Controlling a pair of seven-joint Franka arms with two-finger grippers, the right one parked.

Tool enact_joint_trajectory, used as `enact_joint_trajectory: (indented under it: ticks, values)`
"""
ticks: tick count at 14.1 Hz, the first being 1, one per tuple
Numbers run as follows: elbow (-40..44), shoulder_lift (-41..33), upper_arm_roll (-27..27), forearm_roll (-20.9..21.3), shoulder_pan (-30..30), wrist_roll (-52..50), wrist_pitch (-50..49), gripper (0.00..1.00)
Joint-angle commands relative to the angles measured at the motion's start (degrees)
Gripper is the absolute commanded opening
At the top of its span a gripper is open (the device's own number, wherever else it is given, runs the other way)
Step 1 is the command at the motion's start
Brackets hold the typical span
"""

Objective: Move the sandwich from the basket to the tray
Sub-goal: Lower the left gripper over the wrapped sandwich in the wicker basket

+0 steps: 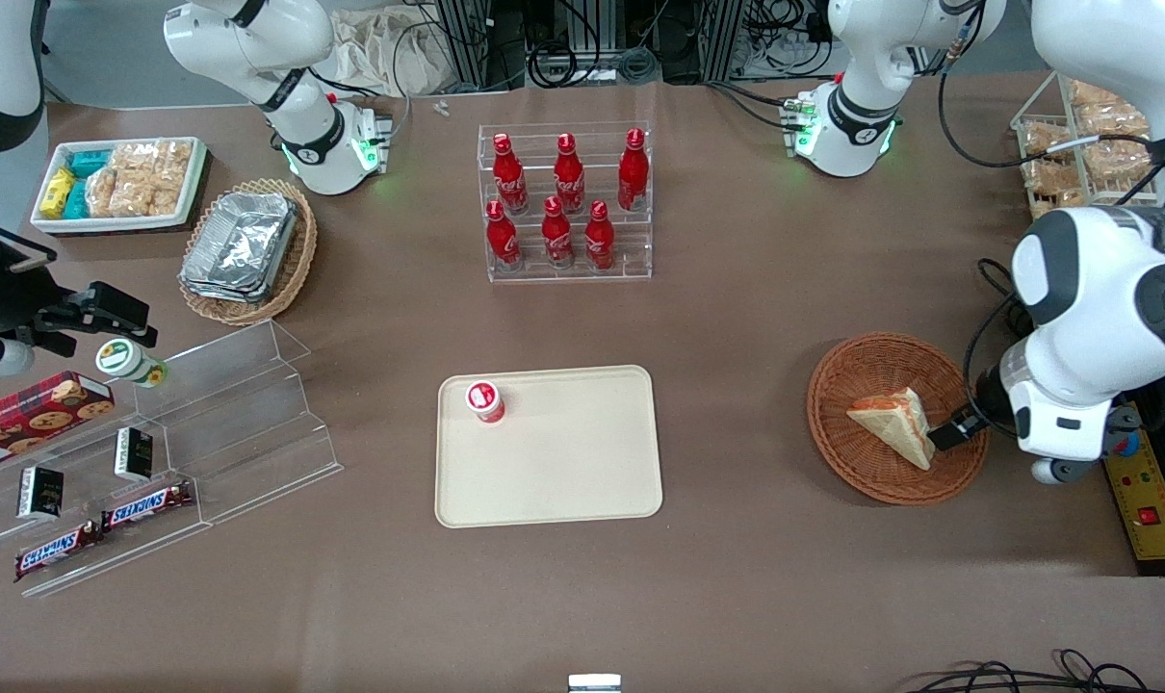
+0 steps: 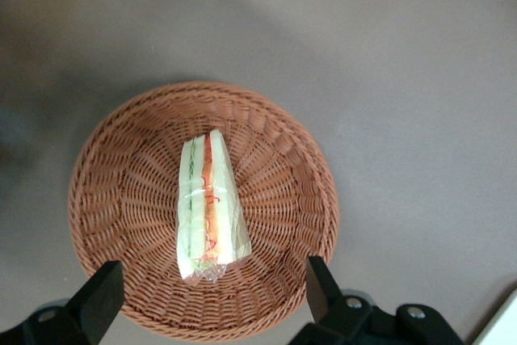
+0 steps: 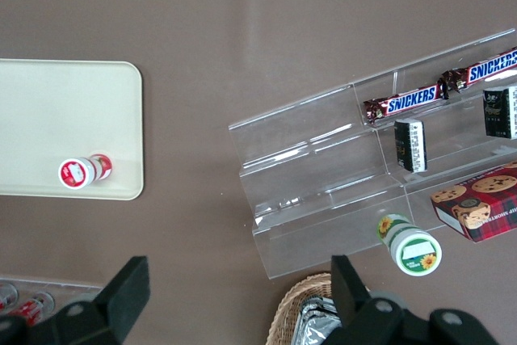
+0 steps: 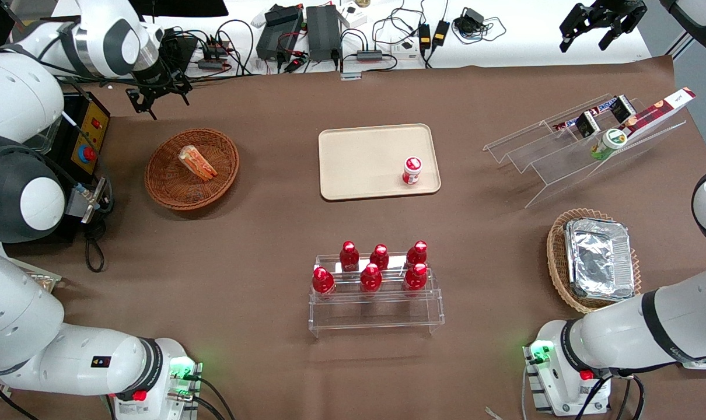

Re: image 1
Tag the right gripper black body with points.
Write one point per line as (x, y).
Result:
(5, 296)

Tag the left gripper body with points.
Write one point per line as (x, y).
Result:
(989, 395)

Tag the triangular sandwich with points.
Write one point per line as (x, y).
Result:
(895, 423)

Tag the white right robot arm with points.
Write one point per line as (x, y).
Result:
(255, 43)

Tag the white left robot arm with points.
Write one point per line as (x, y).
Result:
(1102, 289)

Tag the white rectangular snack tray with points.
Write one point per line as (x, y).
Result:
(53, 223)

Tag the round brown wicker basket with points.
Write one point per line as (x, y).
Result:
(852, 462)

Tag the oval tan wicker basket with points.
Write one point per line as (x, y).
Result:
(298, 260)

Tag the beige plastic tray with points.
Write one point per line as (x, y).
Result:
(563, 462)

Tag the green white sunflower bottle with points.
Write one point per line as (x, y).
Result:
(125, 362)

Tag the red tartan cookie box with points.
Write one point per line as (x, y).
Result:
(34, 414)

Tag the clear bag rice crackers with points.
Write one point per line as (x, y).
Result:
(116, 194)
(137, 158)
(173, 178)

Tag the teal snack packet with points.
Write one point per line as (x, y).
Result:
(90, 162)
(77, 199)

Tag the yellow snack packet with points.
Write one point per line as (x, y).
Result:
(58, 192)

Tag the yellow black power strip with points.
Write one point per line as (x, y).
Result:
(1155, 520)

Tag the stack of foil trays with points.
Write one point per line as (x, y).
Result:
(241, 245)

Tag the small black box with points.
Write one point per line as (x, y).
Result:
(133, 454)
(38, 493)

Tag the clear acrylic step shelf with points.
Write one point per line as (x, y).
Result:
(245, 423)

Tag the Snickers bar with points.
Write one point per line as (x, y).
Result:
(149, 505)
(58, 551)

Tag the bagged tan snack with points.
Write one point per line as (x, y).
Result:
(1047, 183)
(1117, 166)
(1095, 94)
(1112, 121)

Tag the clear acrylic bottle rack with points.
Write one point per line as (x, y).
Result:
(631, 245)

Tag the beige cloth bag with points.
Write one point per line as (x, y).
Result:
(390, 48)

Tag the red white yogurt cup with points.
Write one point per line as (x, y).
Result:
(484, 400)

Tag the red cola bottle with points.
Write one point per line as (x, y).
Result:
(502, 241)
(556, 236)
(633, 173)
(569, 178)
(599, 239)
(509, 178)

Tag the black metal equipment rack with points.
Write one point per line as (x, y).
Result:
(486, 38)

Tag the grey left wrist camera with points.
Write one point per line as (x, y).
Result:
(1064, 472)

